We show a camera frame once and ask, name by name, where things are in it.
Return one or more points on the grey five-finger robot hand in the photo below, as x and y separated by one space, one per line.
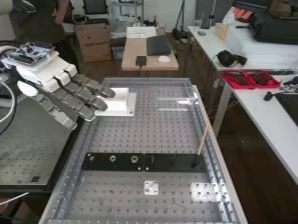
48 71

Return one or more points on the smaller metal nut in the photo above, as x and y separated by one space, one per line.
112 158

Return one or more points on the larger metal nut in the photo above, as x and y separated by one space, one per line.
133 159

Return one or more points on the cardboard box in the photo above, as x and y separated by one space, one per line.
92 43

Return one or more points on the person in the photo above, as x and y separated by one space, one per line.
40 20

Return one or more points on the small white box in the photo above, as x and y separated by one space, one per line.
118 103

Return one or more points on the black phone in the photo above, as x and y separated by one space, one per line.
140 60

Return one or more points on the wooden desk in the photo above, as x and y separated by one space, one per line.
153 65

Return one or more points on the dark laptop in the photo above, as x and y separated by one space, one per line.
158 45

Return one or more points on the white computer mouse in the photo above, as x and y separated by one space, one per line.
164 59

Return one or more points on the clear box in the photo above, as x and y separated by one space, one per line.
146 140

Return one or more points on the black plate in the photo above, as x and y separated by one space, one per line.
168 163

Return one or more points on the thin stick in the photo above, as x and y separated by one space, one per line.
203 135

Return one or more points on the black headphones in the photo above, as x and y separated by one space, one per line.
231 58

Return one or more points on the small square metal plate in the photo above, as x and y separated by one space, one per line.
150 187

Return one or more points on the red tray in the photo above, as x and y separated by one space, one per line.
238 80
265 79

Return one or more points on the white desk with headphones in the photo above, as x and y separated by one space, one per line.
261 53

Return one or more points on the white desk with trays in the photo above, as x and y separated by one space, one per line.
266 120

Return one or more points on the black case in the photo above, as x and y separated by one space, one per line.
274 28

